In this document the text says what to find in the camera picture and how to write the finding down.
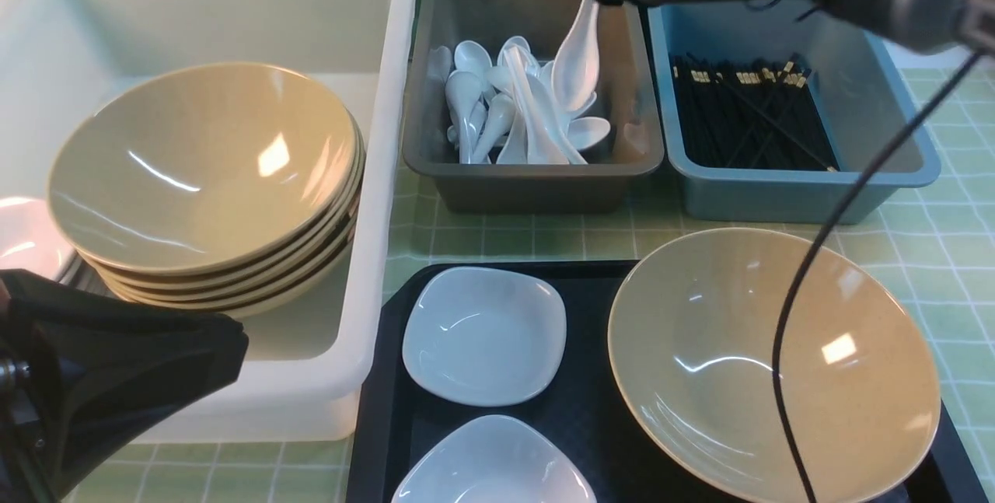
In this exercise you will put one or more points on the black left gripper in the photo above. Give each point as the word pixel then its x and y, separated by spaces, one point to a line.
pixel 83 375

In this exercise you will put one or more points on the white soup spoon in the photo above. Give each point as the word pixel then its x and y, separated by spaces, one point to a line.
pixel 575 72

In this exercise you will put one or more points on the white square dish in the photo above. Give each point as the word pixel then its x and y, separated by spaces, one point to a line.
pixel 494 458
pixel 485 337

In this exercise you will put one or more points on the stack of white plates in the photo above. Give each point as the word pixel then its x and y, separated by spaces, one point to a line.
pixel 30 240

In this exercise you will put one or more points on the tan noodle bowl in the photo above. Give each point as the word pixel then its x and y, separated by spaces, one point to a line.
pixel 690 341

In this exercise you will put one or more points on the pile of black chopsticks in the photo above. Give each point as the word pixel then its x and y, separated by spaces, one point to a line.
pixel 757 115

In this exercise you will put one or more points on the grey plastic bin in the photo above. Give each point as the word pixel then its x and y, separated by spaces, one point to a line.
pixel 626 96

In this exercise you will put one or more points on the top tan stacked bowl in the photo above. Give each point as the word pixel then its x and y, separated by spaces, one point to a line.
pixel 202 166

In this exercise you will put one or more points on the blue plastic bin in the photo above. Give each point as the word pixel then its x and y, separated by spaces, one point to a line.
pixel 858 91

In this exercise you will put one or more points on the green checkered tablecloth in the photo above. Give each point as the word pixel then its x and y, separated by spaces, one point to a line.
pixel 932 247

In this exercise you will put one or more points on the black serving tray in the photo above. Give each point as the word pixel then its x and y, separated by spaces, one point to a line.
pixel 582 412

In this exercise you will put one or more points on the large white plastic tub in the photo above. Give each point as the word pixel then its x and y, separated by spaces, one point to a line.
pixel 63 59

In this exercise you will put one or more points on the pile of white spoons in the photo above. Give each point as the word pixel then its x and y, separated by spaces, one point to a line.
pixel 485 125

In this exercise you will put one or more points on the white square dish front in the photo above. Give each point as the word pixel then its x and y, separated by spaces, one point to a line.
pixel 494 458

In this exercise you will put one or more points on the stack of tan bowls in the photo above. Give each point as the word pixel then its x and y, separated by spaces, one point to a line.
pixel 295 263

